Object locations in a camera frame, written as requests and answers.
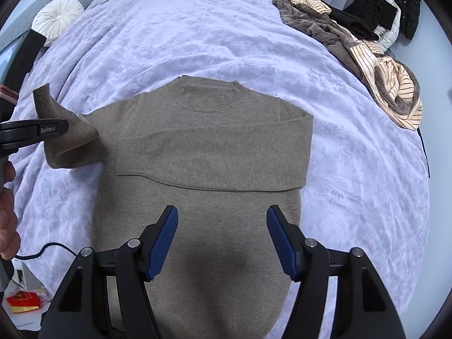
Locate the black garment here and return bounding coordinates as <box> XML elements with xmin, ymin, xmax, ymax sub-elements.
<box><xmin>332</xmin><ymin>0</ymin><xmax>421</xmax><ymax>41</ymax></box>

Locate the white round cushion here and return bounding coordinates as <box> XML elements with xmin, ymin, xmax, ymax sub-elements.
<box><xmin>31</xmin><ymin>0</ymin><xmax>84</xmax><ymax>39</ymax></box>

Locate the brown striped plush garment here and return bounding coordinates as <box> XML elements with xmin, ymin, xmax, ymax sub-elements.
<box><xmin>272</xmin><ymin>0</ymin><xmax>423</xmax><ymax>130</ymax></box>

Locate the white puffer jacket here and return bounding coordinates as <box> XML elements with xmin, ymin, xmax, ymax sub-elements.
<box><xmin>373</xmin><ymin>0</ymin><xmax>404</xmax><ymax>51</ymax></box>

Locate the brown knit sweater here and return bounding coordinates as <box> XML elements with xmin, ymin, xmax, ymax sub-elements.
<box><xmin>32</xmin><ymin>75</ymin><xmax>315</xmax><ymax>339</ymax></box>

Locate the lavender plush blanket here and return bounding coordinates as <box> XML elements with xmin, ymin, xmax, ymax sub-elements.
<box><xmin>0</xmin><ymin>0</ymin><xmax>429</xmax><ymax>339</ymax></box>

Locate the black cable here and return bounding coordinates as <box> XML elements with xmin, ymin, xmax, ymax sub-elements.
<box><xmin>13</xmin><ymin>242</ymin><xmax>79</xmax><ymax>260</ymax></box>

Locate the pink flat object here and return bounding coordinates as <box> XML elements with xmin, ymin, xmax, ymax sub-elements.
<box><xmin>0</xmin><ymin>85</ymin><xmax>19</xmax><ymax>105</ymax></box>

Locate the person's left hand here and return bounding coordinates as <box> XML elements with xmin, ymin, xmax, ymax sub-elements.
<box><xmin>0</xmin><ymin>162</ymin><xmax>21</xmax><ymax>260</ymax></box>

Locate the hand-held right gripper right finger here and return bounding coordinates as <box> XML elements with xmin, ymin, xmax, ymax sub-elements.
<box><xmin>266</xmin><ymin>205</ymin><xmax>415</xmax><ymax>339</ymax></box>

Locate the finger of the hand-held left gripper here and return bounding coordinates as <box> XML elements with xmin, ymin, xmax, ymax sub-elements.
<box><xmin>14</xmin><ymin>119</ymin><xmax>69</xmax><ymax>147</ymax></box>

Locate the red box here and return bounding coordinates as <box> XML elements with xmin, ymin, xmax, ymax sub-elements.
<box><xmin>7</xmin><ymin>290</ymin><xmax>42</xmax><ymax>315</ymax></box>

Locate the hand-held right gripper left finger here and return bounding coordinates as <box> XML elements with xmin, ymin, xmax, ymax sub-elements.
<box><xmin>39</xmin><ymin>205</ymin><xmax>179</xmax><ymax>339</ymax></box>

